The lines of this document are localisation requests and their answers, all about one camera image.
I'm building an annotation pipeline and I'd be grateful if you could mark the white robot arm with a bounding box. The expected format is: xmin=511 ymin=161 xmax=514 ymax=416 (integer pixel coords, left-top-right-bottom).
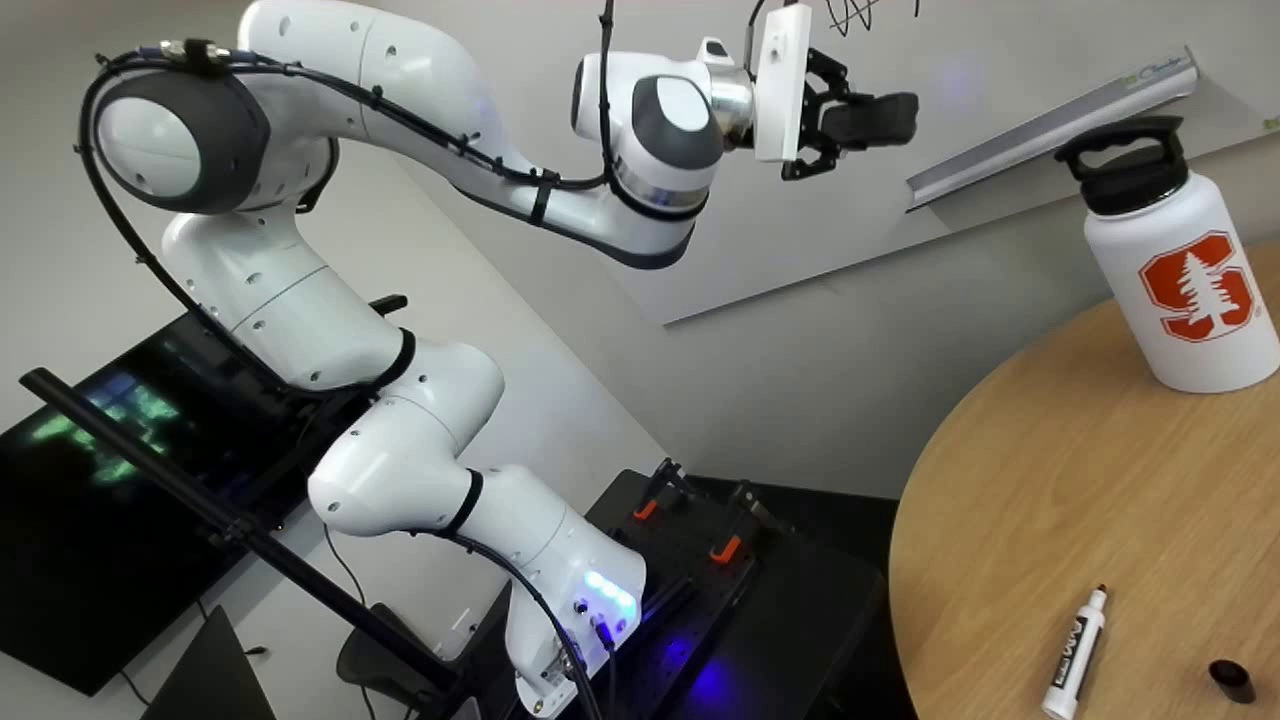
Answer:
xmin=81 ymin=0 xmax=923 ymax=720

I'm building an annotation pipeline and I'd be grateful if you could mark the black computer monitor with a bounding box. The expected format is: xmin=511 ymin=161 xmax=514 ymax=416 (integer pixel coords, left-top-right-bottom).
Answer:
xmin=0 ymin=318 xmax=365 ymax=696

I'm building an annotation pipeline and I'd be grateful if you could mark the large white whiteboard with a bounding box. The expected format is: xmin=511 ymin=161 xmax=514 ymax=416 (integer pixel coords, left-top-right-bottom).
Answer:
xmin=395 ymin=0 xmax=1280 ymax=334

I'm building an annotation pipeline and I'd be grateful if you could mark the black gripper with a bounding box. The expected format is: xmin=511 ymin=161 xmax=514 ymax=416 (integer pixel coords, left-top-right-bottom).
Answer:
xmin=780 ymin=50 xmax=921 ymax=181

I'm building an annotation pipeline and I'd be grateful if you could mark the silver whiteboard marker tray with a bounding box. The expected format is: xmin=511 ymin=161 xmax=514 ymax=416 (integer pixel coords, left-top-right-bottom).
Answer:
xmin=907 ymin=50 xmax=1198 ymax=210

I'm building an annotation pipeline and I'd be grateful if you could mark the white dry-erase marker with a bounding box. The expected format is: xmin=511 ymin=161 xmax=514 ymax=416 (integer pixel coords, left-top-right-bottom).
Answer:
xmin=1041 ymin=586 xmax=1109 ymax=720

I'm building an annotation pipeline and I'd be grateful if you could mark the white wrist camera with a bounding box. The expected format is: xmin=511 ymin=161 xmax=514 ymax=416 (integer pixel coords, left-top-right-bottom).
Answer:
xmin=751 ymin=4 xmax=810 ymax=163

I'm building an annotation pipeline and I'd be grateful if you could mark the white water bottle red logo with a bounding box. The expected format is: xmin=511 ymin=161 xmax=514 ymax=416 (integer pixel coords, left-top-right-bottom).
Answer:
xmin=1057 ymin=116 xmax=1280 ymax=394

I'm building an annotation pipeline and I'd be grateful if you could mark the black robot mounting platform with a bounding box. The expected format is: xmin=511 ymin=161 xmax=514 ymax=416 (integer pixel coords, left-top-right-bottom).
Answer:
xmin=586 ymin=471 xmax=884 ymax=720

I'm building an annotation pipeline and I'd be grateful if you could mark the round wooden table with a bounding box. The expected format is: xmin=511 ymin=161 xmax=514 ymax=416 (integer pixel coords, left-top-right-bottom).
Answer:
xmin=889 ymin=303 xmax=1280 ymax=720

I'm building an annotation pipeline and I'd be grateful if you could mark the black camera stand pole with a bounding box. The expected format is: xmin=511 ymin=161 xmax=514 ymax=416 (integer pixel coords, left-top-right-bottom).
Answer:
xmin=21 ymin=368 xmax=460 ymax=707

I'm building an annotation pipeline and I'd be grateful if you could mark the black marker cap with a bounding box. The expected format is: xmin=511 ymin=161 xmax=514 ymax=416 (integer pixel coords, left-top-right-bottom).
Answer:
xmin=1208 ymin=660 xmax=1255 ymax=706

